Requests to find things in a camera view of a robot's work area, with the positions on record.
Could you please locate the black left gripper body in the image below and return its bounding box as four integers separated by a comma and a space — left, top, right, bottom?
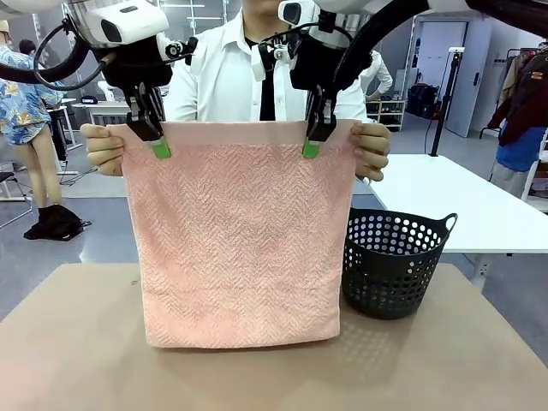
102, 36, 175, 89

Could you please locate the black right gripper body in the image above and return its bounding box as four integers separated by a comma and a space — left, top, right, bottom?
289, 32, 343, 92

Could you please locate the pink towel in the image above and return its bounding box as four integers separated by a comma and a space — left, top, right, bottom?
106, 120, 364, 350

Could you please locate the dark perforated plastic basket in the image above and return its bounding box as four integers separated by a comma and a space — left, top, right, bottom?
341, 208, 458, 321

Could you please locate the person's right hand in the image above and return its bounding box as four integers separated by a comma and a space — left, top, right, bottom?
80, 122, 128, 177

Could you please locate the person's left hand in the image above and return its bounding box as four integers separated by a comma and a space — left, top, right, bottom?
349, 122, 391, 183

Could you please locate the wooden shoe shelf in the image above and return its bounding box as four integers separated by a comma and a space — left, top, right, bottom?
366, 98, 407, 133

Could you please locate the mannequin with white hoodie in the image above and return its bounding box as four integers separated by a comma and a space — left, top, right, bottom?
363, 50, 394, 104

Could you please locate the person in white shirt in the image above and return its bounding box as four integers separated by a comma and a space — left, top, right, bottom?
164, 0, 369, 123

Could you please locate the black suitcase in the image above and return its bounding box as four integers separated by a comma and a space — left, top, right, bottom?
406, 83, 440, 120

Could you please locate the black stand with white box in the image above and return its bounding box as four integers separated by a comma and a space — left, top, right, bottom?
427, 47, 467, 158

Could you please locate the mannequin with floral shirt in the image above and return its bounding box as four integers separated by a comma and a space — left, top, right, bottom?
0, 19, 65, 209

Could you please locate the black chair with white legs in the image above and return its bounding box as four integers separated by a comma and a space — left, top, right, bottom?
0, 160, 34, 232

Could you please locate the white open door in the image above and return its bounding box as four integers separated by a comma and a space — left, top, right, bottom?
444, 16, 493, 138

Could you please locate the white side table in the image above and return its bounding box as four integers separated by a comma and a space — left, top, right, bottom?
366, 152, 548, 292

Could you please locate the beige coat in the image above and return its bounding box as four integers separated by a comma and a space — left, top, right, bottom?
498, 53, 528, 110

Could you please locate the grey garment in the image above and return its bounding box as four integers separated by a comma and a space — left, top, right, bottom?
490, 164, 532, 199

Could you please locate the blue garment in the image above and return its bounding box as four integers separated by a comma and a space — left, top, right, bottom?
496, 126, 548, 173

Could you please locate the dark brown jacket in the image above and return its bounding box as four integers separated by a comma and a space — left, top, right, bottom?
487, 40, 548, 149

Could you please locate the white frame workbench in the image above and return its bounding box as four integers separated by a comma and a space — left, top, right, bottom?
71, 101, 129, 125

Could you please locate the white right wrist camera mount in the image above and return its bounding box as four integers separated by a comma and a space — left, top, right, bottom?
250, 40, 297, 82

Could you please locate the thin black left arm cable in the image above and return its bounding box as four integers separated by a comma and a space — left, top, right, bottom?
33, 16, 106, 85

